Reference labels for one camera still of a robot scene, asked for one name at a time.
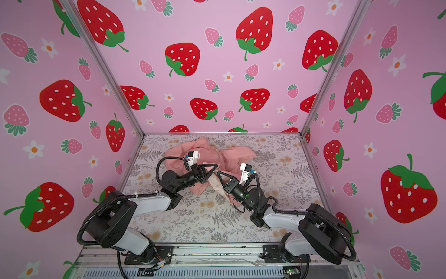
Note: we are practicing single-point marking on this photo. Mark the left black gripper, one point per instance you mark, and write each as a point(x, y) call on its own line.
point(197, 175)

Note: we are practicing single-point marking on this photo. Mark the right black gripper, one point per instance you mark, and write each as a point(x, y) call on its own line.
point(233, 182)

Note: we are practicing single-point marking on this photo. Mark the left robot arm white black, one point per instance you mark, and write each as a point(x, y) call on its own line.
point(109, 225)

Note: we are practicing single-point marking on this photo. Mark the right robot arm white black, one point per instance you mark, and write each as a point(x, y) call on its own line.
point(329, 237)

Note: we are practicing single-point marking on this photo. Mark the floral table mat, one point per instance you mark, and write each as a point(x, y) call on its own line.
point(279, 160)

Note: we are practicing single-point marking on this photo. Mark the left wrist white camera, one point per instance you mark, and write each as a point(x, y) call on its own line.
point(191, 158)

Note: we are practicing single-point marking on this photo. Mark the wrist white camera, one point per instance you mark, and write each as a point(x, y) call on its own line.
point(246, 170)
point(191, 158)

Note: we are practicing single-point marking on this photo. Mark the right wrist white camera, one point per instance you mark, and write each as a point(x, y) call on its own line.
point(246, 170)

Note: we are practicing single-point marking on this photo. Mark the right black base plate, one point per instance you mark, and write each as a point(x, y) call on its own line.
point(282, 254)

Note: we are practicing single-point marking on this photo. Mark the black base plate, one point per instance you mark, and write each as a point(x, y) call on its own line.
point(152, 256)
point(282, 254)

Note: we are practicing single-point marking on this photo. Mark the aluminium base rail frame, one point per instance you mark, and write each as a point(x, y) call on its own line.
point(209, 261)

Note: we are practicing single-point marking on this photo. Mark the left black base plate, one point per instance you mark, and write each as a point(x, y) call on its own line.
point(152, 256)

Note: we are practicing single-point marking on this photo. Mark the left corner aluminium post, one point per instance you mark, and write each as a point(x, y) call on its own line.
point(90, 43)

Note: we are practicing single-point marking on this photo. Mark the corner aluminium post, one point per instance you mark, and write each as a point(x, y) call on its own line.
point(350, 32)
point(90, 43)

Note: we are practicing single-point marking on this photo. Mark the right corner aluminium post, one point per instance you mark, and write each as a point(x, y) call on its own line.
point(350, 32)

